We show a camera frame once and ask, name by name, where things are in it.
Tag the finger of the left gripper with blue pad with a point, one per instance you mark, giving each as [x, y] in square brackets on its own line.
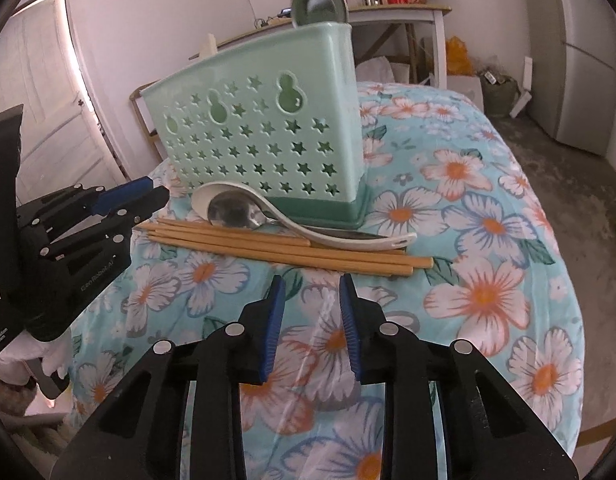
[135, 212]
[113, 199]

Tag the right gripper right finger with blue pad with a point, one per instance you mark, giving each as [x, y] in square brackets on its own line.
[447, 409]

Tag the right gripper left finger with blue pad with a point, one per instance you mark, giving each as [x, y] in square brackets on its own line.
[176, 391]

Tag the white ceramic soup spoon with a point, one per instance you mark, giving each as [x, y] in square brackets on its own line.
[206, 192]

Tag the metal spoon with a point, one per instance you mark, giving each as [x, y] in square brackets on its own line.
[234, 209]

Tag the white gloved hand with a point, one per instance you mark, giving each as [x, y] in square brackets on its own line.
[55, 357]

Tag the wooden chair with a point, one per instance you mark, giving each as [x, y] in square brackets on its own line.
[144, 121]

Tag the white door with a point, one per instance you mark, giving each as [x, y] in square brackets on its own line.
[63, 142]

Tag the mint green utensil holder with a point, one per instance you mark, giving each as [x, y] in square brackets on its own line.
[279, 114]

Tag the floral blue tablecloth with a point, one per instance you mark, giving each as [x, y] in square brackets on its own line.
[437, 168]

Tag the white cardboard box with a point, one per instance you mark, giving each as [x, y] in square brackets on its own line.
[469, 86]

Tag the yellow plastic bag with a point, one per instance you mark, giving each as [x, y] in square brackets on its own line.
[458, 60]

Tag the green sack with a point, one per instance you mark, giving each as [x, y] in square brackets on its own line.
[499, 93]

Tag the silver refrigerator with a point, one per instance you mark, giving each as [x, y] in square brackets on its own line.
[573, 47]

